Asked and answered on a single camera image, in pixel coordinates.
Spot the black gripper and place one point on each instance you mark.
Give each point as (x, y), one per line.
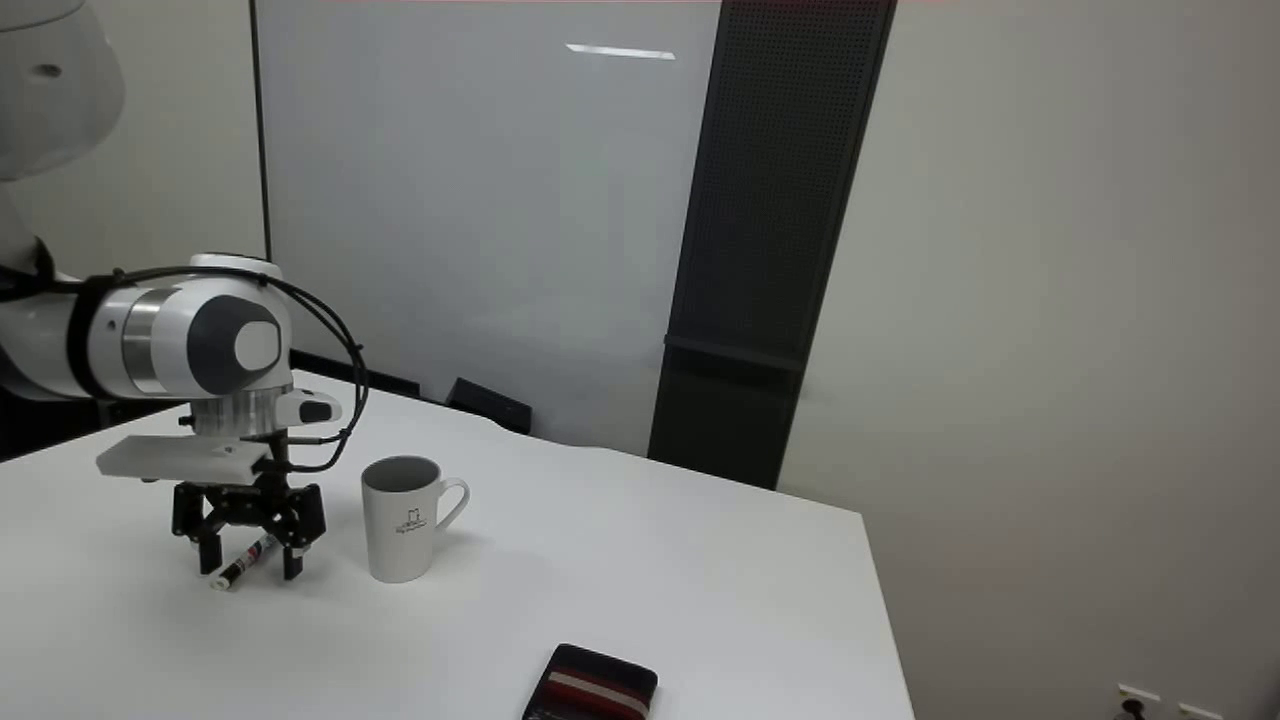
(249, 507)

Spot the black marker pen white cap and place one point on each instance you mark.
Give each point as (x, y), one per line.
(249, 566)

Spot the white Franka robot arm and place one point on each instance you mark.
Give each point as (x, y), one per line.
(147, 339)

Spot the white ceramic mug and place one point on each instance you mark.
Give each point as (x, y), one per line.
(400, 538)

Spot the black eraser with red stripe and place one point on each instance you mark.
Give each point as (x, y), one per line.
(584, 691)

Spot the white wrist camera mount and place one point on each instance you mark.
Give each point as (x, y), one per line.
(175, 458)

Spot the white wall whiteboard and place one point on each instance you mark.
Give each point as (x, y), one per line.
(466, 201)

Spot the dark vertical wall panel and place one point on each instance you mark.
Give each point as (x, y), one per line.
(762, 265)

